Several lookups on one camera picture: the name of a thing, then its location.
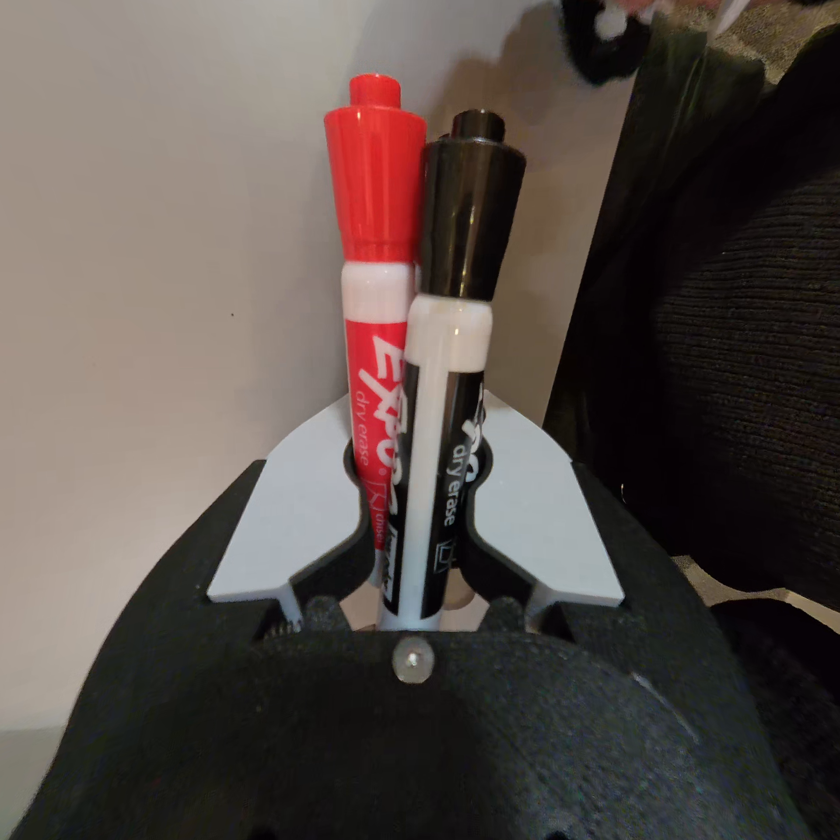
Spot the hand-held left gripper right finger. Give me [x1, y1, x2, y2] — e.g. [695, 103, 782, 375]
[461, 390, 626, 634]

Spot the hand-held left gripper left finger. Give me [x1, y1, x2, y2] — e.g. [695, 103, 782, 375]
[206, 394, 379, 621]

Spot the red dry erase marker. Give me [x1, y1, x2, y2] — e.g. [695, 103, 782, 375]
[323, 73, 429, 585]

